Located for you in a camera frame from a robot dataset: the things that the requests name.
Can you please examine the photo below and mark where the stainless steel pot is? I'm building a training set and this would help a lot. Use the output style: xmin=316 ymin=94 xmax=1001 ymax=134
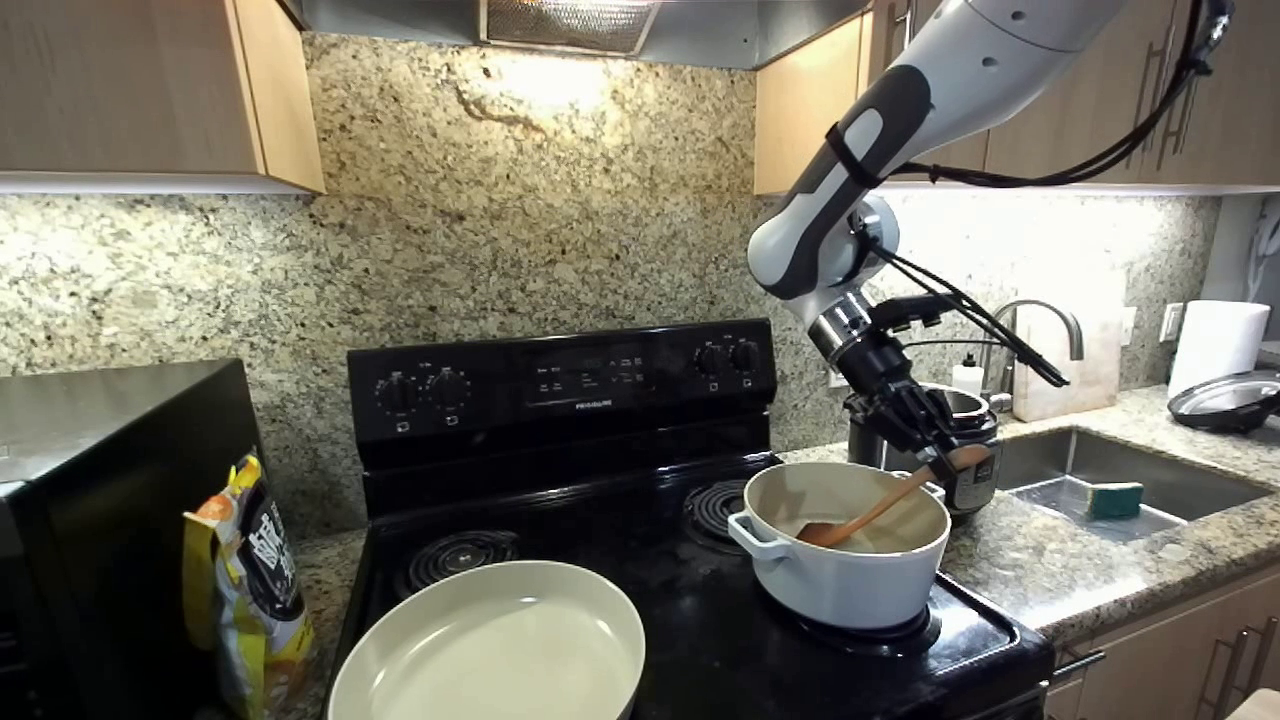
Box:
xmin=843 ymin=379 xmax=1005 ymax=525

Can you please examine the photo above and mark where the yellow black snack bag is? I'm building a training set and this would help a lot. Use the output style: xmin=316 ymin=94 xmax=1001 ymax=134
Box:
xmin=181 ymin=447 xmax=318 ymax=720

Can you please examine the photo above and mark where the chrome faucet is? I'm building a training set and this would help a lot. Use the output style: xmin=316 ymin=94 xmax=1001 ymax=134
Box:
xmin=981 ymin=295 xmax=1089 ymax=405

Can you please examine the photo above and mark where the wooden wall cabinet with handles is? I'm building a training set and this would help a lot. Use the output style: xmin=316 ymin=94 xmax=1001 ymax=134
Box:
xmin=751 ymin=0 xmax=1280 ymax=201

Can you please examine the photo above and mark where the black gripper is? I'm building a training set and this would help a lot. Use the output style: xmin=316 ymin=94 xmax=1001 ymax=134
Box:
xmin=812 ymin=295 xmax=971 ymax=482

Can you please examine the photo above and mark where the white soap bottle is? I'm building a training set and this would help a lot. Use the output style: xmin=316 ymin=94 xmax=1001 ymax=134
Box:
xmin=943 ymin=347 xmax=987 ymax=402

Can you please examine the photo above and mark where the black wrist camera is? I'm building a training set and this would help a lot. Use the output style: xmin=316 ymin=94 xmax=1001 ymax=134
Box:
xmin=868 ymin=293 xmax=961 ymax=338

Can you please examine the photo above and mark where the wooden base cabinet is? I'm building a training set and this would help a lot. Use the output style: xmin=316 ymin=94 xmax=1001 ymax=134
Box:
xmin=1041 ymin=558 xmax=1280 ymax=720

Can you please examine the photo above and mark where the black round lid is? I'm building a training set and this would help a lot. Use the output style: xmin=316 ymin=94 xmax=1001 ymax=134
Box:
xmin=1163 ymin=368 xmax=1280 ymax=442

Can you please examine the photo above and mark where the white paper towel roll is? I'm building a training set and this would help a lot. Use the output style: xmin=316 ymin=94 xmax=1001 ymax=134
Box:
xmin=1163 ymin=295 xmax=1277 ymax=405

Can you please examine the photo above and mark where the steel range hood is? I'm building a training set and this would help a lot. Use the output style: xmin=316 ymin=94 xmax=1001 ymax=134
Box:
xmin=275 ymin=0 xmax=881 ymax=76

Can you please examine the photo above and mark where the black microwave oven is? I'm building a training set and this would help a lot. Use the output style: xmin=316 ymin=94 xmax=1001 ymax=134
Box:
xmin=0 ymin=355 xmax=265 ymax=720

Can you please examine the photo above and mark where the white pot with handles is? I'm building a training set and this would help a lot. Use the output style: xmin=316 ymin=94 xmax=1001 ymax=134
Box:
xmin=722 ymin=455 xmax=961 ymax=638

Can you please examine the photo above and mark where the wooden spoon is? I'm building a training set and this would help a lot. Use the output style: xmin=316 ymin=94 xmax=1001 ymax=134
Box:
xmin=794 ymin=442 xmax=1001 ymax=552

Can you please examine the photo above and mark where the green sponge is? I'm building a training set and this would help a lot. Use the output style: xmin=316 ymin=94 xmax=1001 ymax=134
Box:
xmin=1082 ymin=477 xmax=1149 ymax=525

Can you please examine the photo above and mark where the steel sink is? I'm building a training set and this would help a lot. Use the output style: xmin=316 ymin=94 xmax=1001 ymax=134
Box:
xmin=992 ymin=424 xmax=1280 ymax=543

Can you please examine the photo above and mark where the white cutting board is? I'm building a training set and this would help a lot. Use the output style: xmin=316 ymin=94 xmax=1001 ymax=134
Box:
xmin=1006 ymin=338 xmax=1122 ymax=424

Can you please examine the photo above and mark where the black electric stove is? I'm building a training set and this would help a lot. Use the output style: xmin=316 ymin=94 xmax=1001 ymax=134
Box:
xmin=335 ymin=316 xmax=1059 ymax=720

